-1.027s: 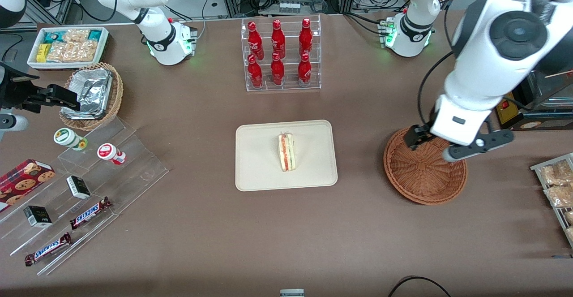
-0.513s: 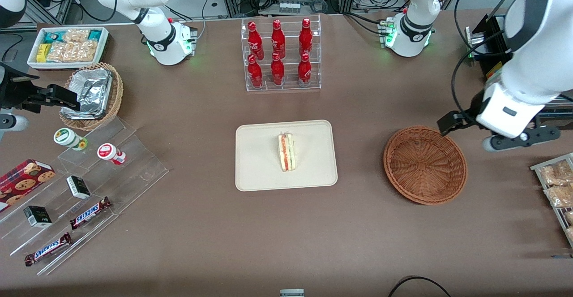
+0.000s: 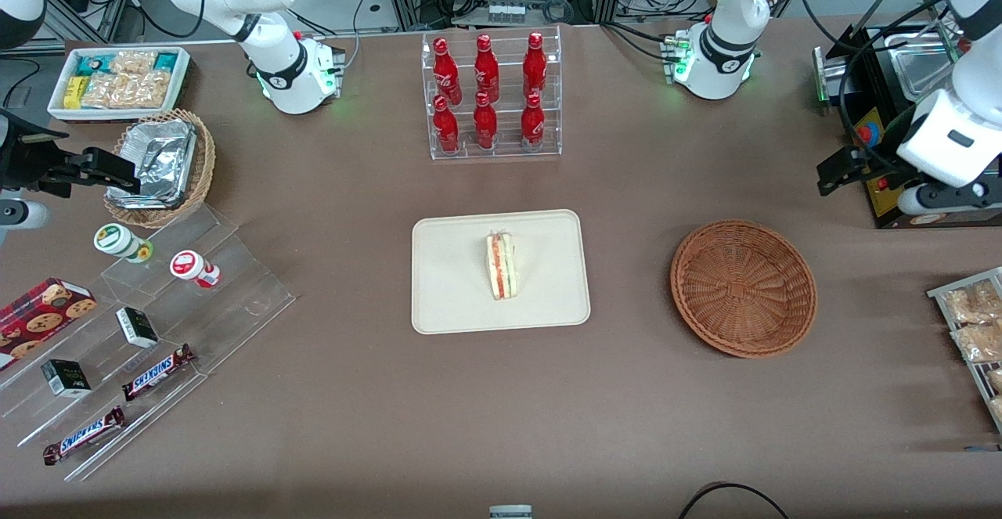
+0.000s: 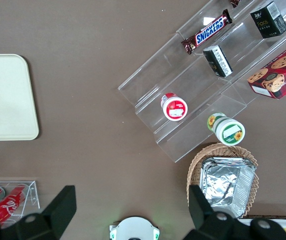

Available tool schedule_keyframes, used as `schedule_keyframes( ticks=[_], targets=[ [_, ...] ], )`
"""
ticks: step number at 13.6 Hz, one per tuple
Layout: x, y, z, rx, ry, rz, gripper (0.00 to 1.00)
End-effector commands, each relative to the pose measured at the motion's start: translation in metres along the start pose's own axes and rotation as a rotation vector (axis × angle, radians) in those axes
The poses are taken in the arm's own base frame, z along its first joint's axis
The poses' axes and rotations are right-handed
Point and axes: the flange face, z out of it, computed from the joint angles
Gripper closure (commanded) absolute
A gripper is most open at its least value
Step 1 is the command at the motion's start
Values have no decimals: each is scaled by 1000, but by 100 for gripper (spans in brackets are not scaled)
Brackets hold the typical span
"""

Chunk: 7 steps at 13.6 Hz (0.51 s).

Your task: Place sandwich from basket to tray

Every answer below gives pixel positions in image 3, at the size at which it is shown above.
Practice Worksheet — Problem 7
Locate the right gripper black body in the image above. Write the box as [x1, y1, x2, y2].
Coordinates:
[0, 108, 76, 193]

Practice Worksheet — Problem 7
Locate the triangle sandwich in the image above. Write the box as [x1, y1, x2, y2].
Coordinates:
[485, 229, 520, 301]

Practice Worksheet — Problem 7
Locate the light tan wicker basket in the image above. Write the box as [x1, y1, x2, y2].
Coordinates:
[103, 109, 217, 229]

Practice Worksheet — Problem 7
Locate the tray of packaged crackers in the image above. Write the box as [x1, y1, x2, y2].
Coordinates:
[927, 267, 1002, 435]

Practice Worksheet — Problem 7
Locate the brown round wicker basket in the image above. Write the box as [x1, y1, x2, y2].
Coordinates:
[670, 220, 818, 359]

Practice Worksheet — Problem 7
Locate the beige plastic tray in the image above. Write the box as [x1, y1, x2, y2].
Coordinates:
[412, 209, 592, 336]

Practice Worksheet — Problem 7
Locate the black food warmer cabinet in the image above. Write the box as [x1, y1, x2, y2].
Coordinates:
[813, 0, 1002, 230]

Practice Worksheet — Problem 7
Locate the aluminium foil container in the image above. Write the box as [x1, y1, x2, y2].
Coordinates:
[106, 118, 198, 211]

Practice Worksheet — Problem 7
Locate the white rectangular snack bin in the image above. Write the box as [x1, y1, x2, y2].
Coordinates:
[48, 46, 192, 124]

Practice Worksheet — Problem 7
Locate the green-lidded white cup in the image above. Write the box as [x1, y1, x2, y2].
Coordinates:
[93, 222, 154, 265]

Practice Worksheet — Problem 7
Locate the stainless steel pan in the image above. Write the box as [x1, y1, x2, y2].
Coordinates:
[892, 49, 960, 102]

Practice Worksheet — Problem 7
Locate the clear rice snack bag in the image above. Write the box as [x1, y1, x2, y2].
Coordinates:
[81, 71, 173, 110]
[110, 51, 160, 76]

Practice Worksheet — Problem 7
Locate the red-lidded white cup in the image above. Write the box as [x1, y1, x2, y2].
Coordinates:
[169, 250, 222, 290]

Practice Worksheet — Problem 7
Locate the red cookie box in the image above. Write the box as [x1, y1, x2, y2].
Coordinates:
[0, 277, 98, 372]

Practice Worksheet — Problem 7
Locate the small black box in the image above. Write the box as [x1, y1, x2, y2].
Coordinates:
[40, 359, 93, 399]
[115, 306, 160, 349]

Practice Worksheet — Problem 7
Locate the clear acrylic stepped display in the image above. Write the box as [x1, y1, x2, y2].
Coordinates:
[0, 202, 297, 483]

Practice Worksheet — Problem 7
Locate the Snickers chocolate bar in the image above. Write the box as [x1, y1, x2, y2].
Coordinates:
[42, 405, 127, 467]
[121, 344, 197, 403]

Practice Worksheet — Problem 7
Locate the red cola bottle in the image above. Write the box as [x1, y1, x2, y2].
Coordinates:
[521, 92, 546, 149]
[433, 95, 461, 154]
[473, 92, 499, 150]
[523, 31, 548, 99]
[432, 37, 463, 106]
[474, 34, 500, 103]

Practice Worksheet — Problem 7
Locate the clear acrylic bottle rack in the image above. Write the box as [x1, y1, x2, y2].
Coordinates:
[421, 25, 563, 161]

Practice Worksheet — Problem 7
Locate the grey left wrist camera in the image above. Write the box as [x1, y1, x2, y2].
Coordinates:
[896, 181, 1002, 218]

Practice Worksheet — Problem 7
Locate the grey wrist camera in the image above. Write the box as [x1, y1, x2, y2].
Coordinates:
[0, 198, 49, 247]
[896, 181, 1002, 218]

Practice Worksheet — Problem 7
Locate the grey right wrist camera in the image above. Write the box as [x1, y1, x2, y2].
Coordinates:
[0, 198, 49, 247]

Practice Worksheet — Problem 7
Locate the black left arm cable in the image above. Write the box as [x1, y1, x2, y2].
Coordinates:
[797, 0, 952, 183]

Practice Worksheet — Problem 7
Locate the black looped cable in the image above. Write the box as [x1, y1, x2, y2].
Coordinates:
[676, 481, 791, 519]

